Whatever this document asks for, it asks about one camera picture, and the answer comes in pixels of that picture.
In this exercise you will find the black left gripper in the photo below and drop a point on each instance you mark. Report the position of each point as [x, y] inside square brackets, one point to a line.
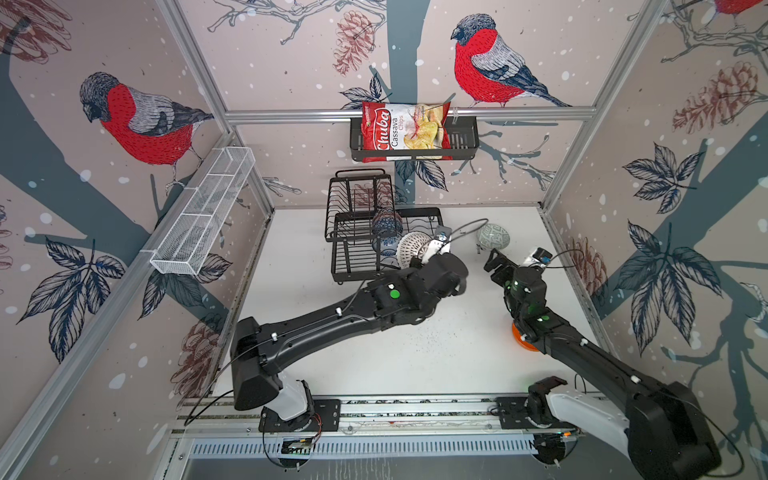
[415, 264]

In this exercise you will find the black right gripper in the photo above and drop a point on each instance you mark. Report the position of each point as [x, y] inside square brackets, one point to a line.
[508, 270]

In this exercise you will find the white perforated strainer bowl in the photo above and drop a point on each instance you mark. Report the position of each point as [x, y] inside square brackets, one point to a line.
[412, 245]

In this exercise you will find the blue floral ceramic bowl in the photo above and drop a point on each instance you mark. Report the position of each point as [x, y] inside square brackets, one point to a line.
[386, 246]

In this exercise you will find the blue triangle patterned bowl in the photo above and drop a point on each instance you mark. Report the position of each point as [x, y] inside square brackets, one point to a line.
[387, 222]

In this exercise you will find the black wire dish rack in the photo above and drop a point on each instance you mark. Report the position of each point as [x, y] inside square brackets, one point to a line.
[364, 225]

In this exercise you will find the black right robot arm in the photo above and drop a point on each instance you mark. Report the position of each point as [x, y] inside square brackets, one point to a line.
[659, 427]

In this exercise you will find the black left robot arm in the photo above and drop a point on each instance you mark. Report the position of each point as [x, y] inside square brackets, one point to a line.
[260, 353]

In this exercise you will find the green patterned ceramic bowl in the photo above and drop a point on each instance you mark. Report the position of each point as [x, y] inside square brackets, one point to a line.
[492, 236]

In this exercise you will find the orange plastic bowl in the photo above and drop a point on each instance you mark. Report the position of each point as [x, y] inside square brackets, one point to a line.
[520, 341]

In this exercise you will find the red cassava chips bag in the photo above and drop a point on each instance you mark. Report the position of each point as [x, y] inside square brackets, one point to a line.
[392, 127]

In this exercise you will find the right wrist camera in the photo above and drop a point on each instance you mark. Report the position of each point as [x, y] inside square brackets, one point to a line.
[538, 258]

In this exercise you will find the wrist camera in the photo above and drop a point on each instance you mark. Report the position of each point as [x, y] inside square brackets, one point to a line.
[439, 245]
[538, 258]

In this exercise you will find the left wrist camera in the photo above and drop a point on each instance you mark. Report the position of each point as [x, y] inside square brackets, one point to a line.
[439, 245]

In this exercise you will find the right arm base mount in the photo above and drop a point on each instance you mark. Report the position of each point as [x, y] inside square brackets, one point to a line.
[519, 412]

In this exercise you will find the black wall shelf basket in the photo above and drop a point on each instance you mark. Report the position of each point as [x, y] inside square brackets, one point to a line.
[460, 132]

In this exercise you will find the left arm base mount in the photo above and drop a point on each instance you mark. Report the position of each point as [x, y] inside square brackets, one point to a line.
[323, 416]

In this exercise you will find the white wire mesh shelf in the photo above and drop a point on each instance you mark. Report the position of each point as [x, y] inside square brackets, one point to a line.
[191, 237]

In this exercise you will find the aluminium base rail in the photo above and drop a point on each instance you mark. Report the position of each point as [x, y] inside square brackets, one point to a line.
[412, 414]

